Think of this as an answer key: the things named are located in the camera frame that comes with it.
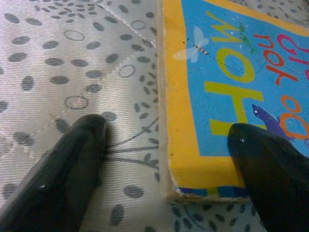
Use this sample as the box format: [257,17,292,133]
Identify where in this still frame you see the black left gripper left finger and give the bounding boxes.
[0,114,108,232]

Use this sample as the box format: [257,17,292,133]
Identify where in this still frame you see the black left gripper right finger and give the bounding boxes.
[227,122,309,232]

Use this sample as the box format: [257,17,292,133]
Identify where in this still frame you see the yellow blue children's board book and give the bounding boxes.
[156,0,309,203]

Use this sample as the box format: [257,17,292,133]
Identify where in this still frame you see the white grey patterned mattress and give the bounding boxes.
[0,0,309,232]

